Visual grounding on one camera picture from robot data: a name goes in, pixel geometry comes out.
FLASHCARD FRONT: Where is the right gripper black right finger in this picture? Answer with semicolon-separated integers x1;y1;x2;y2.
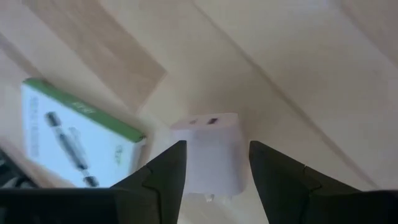
248;140;374;224

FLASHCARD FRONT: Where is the white flat product box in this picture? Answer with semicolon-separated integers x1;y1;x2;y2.
20;77;147;189

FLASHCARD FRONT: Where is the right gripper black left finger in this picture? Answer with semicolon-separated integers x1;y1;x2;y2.
108;139;188;224

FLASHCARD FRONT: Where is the pale pink wall charger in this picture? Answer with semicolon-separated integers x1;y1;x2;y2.
170;112;248;203

